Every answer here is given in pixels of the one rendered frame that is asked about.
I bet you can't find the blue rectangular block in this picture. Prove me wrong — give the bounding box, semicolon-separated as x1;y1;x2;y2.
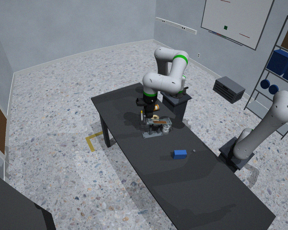
173;150;187;159

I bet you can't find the clear glass vial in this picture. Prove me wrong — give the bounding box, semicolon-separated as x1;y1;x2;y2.
162;126;169;135

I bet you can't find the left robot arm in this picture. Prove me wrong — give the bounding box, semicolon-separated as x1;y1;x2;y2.
230;90;288;160

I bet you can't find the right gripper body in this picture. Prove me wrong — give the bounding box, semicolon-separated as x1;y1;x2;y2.
136;93;157;118

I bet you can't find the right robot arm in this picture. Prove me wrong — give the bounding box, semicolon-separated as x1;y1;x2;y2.
143;47;189;99

